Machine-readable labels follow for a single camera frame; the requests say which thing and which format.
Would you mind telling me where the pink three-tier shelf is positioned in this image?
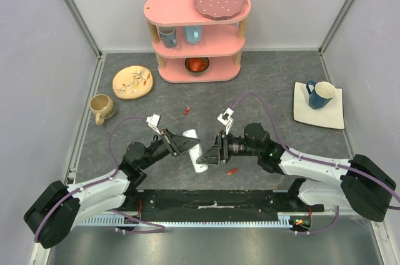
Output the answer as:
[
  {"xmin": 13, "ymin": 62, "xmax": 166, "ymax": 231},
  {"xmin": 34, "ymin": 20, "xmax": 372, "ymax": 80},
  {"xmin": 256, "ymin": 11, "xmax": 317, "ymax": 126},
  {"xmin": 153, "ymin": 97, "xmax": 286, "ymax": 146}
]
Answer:
[{"xmin": 144, "ymin": 0, "xmax": 251, "ymax": 83}]

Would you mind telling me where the beige mug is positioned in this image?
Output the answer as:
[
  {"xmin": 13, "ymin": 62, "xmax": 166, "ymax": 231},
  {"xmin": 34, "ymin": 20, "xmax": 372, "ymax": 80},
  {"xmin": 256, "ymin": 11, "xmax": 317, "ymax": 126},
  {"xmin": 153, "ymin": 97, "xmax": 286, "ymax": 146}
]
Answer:
[{"xmin": 89, "ymin": 94, "xmax": 116, "ymax": 126}]

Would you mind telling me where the dark bowl on shelf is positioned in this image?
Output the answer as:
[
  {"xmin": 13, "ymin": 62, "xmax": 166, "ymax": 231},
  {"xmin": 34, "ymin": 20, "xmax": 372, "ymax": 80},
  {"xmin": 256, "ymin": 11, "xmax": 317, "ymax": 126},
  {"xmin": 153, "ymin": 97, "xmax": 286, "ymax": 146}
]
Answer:
[{"xmin": 184, "ymin": 57, "xmax": 209, "ymax": 76}]

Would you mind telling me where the red orange battery near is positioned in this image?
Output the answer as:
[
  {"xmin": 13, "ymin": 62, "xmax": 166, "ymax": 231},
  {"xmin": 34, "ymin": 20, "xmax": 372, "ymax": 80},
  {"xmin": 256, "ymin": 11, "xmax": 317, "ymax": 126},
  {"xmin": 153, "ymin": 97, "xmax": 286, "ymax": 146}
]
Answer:
[{"xmin": 227, "ymin": 168, "xmax": 238, "ymax": 176}]

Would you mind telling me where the yellow floral plate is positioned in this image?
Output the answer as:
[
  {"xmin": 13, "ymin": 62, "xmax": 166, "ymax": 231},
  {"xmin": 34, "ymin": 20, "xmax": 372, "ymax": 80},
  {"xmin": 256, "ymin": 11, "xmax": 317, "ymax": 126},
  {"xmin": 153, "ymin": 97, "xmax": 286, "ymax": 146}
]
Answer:
[{"xmin": 112, "ymin": 65, "xmax": 154, "ymax": 100}]

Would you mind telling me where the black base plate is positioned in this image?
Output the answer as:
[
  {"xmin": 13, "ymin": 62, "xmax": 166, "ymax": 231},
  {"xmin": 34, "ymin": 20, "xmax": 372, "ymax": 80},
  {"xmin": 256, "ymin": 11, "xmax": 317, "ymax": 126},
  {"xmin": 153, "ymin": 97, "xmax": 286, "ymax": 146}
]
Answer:
[{"xmin": 116, "ymin": 189, "xmax": 324, "ymax": 222}]

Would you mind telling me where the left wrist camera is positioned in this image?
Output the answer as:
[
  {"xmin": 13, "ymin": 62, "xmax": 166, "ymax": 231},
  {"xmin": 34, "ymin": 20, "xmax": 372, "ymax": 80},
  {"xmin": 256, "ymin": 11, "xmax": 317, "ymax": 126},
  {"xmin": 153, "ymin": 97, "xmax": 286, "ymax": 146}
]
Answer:
[{"xmin": 146, "ymin": 114, "xmax": 161, "ymax": 135}]

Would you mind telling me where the dark blue mug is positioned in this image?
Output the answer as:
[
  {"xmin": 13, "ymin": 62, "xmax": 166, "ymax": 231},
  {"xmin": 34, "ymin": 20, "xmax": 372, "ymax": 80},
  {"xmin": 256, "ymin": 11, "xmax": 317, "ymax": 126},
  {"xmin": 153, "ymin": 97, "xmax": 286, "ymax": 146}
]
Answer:
[{"xmin": 306, "ymin": 80, "xmax": 336, "ymax": 109}]

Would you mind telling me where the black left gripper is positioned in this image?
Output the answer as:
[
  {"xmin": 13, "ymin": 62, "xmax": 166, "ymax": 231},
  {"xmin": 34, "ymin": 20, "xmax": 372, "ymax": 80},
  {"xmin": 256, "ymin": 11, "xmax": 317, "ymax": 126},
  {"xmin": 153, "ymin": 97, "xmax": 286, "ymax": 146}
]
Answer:
[{"xmin": 139, "ymin": 127, "xmax": 200, "ymax": 169}]

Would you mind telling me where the pink dotted plate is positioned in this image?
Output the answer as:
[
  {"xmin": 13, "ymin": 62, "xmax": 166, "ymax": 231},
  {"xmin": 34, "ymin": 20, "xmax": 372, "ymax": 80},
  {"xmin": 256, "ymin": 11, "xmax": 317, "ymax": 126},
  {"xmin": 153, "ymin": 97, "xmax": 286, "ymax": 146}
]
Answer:
[{"xmin": 193, "ymin": 0, "xmax": 249, "ymax": 21}]

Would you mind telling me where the red mug in bowl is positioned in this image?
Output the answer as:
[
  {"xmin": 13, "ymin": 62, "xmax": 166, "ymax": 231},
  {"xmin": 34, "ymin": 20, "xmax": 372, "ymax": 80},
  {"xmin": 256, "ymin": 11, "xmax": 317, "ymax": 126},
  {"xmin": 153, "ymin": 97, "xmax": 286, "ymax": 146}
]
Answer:
[{"xmin": 189, "ymin": 58, "xmax": 208, "ymax": 73}]

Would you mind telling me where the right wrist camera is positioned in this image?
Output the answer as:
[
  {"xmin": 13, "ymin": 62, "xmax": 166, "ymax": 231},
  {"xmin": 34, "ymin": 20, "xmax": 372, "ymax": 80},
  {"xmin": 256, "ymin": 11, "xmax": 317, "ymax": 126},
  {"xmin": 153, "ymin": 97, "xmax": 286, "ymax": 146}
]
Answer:
[{"xmin": 217, "ymin": 107, "xmax": 234, "ymax": 134}]

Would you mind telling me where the grey mug on shelf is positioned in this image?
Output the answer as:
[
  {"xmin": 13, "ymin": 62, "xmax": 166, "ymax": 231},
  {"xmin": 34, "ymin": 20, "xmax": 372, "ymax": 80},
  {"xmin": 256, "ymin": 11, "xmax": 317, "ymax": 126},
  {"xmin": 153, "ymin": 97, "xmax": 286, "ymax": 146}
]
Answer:
[{"xmin": 158, "ymin": 26, "xmax": 177, "ymax": 49}]

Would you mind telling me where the light blue mug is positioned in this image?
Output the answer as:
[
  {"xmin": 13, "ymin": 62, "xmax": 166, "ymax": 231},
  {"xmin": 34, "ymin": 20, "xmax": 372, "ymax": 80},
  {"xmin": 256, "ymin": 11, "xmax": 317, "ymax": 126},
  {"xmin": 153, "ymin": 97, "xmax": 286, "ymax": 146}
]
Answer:
[{"xmin": 183, "ymin": 26, "xmax": 203, "ymax": 45}]

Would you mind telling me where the white remote control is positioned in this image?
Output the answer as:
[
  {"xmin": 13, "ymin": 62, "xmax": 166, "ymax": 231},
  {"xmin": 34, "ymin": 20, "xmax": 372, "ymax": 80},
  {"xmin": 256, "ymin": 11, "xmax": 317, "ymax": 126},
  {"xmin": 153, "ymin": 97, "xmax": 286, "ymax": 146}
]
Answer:
[{"xmin": 182, "ymin": 129, "xmax": 208, "ymax": 173}]

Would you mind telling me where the white cable duct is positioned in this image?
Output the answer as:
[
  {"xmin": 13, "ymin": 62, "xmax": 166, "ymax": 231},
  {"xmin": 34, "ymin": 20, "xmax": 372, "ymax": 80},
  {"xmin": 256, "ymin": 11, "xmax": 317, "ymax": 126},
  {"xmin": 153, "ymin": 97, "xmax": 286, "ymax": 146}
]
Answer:
[{"xmin": 79, "ymin": 212, "xmax": 311, "ymax": 231}]

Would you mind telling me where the white square plate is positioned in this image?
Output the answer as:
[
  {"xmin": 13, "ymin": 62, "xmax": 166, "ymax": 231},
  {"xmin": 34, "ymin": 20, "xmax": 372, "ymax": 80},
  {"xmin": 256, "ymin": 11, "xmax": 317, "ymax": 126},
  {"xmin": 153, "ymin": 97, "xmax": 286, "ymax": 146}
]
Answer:
[{"xmin": 293, "ymin": 81, "xmax": 344, "ymax": 130}]

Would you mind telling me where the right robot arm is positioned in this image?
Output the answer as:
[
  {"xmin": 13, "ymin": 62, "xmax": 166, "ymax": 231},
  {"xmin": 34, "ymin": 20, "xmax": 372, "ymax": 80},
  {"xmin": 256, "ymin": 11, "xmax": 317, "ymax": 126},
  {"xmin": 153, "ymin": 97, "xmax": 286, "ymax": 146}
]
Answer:
[{"xmin": 196, "ymin": 122, "xmax": 396, "ymax": 222}]

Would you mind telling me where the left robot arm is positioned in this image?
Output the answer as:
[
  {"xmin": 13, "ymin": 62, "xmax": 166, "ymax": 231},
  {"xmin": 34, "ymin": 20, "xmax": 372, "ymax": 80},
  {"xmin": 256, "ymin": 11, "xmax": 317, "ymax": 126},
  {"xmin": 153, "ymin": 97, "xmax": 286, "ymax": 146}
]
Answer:
[{"xmin": 23, "ymin": 129, "xmax": 200, "ymax": 249}]

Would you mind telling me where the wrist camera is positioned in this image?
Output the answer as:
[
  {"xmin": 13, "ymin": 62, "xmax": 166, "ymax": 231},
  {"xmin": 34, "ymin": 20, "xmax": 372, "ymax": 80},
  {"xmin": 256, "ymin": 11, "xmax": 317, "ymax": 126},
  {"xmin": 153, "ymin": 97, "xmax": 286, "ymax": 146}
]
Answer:
[
  {"xmin": 217, "ymin": 107, "xmax": 234, "ymax": 134},
  {"xmin": 146, "ymin": 114, "xmax": 161, "ymax": 135}
]

